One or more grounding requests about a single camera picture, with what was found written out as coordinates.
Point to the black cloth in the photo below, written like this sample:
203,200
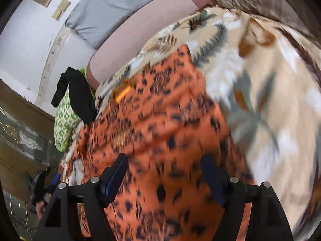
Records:
80,93

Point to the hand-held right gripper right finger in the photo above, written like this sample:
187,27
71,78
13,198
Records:
213,180

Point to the grey pillow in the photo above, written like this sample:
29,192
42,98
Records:
112,10

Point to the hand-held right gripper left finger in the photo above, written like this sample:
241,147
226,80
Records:
114,180

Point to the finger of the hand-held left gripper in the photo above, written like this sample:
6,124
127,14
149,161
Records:
56,178

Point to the green white patterned pillow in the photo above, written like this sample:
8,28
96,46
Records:
64,125

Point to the orange black patterned garment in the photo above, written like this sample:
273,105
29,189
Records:
163,120

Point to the wooden cabinet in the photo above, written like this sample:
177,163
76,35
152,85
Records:
20,135

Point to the small beige wall plate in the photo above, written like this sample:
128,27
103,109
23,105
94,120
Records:
57,14

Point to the beige floral blanket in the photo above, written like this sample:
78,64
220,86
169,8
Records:
263,93

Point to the large beige wall plate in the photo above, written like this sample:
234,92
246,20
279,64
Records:
64,4

